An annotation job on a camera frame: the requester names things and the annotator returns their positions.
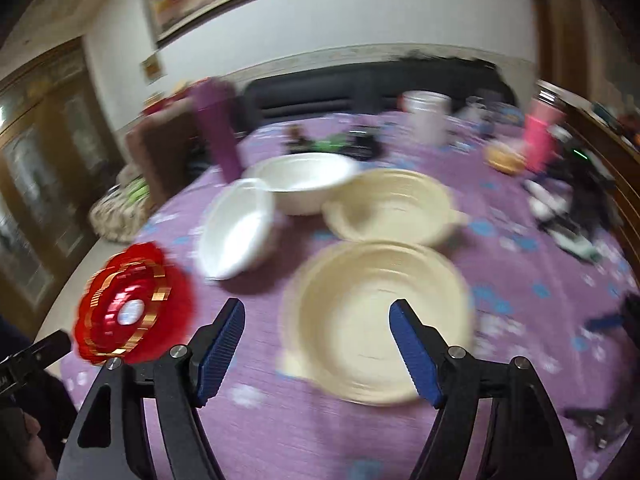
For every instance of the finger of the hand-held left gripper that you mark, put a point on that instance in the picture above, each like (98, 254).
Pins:
(45, 350)

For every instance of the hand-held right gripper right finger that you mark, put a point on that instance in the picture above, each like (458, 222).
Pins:
(415, 355)

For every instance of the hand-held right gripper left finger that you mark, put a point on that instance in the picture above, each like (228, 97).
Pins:
(220, 355)

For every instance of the cream plastic bowl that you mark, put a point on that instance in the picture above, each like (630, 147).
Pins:
(390, 205)
(350, 310)

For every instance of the red gold-trimmed plate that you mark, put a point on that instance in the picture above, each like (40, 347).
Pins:
(135, 280)

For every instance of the small white bowl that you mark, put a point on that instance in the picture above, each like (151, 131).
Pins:
(235, 235)

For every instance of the large white bowl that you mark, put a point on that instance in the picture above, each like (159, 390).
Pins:
(305, 180)

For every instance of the purple floral tablecloth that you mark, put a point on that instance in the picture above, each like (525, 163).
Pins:
(515, 280)

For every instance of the patterned brown blanket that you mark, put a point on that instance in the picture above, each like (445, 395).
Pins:
(117, 215)

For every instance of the wooden glass-panel doors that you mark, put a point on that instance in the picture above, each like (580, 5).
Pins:
(45, 160)

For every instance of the brown armchair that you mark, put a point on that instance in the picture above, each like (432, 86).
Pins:
(165, 155)

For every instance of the orange bun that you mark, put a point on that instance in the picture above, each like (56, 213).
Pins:
(505, 159)

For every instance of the black electronic device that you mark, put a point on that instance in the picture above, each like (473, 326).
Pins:
(366, 142)

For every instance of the purple thermos flask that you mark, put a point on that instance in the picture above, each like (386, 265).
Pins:
(217, 125)

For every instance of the pile of black gear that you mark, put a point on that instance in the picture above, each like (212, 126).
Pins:
(580, 190)

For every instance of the white plastic jar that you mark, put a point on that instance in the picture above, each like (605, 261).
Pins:
(425, 117)

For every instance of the pink bottle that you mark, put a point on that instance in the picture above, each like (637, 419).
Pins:
(540, 135)

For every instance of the black leather sofa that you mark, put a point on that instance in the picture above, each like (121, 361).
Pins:
(325, 87)

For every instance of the small yellow wall plaque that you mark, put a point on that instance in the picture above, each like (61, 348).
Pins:
(152, 67)

